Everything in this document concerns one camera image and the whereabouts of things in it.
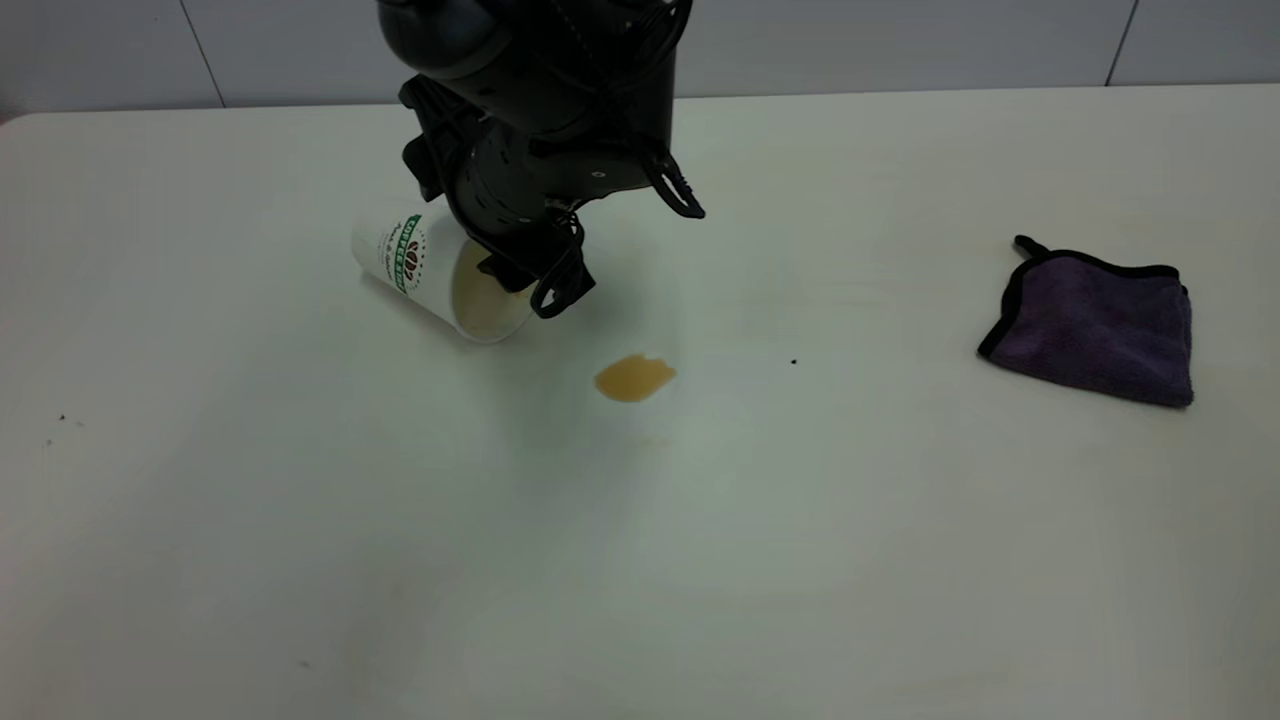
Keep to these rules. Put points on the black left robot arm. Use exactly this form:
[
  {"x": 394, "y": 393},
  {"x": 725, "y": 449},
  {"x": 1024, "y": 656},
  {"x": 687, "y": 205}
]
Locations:
[{"x": 520, "y": 50}]

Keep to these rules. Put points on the brown coffee spill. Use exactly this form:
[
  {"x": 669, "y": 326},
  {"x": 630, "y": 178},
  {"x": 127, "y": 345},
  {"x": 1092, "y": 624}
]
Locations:
[{"x": 634, "y": 378}]

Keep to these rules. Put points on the purple microfiber cloth black trim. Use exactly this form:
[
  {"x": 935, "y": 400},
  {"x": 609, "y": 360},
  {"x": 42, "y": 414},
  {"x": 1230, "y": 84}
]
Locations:
[{"x": 1100, "y": 330}]

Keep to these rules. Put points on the white paper coffee cup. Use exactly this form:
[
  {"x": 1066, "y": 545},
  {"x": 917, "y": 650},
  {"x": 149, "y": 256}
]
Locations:
[{"x": 400, "y": 265}]

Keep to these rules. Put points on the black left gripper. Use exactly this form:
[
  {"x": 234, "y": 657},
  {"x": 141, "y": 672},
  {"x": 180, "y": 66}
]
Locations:
[{"x": 520, "y": 180}]

